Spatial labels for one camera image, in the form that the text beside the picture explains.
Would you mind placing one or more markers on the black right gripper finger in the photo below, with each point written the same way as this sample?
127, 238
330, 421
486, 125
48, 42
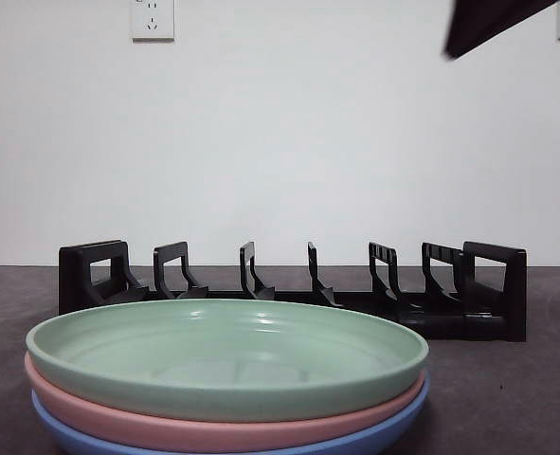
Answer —
478, 21

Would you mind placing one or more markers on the black plate rack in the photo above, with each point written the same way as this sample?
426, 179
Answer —
514, 294

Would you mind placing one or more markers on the pink round plate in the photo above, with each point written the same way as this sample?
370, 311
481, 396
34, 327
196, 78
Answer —
71, 410

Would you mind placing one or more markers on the blue round plate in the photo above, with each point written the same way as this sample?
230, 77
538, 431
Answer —
99, 448

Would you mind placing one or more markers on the green round plate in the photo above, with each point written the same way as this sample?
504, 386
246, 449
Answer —
213, 341

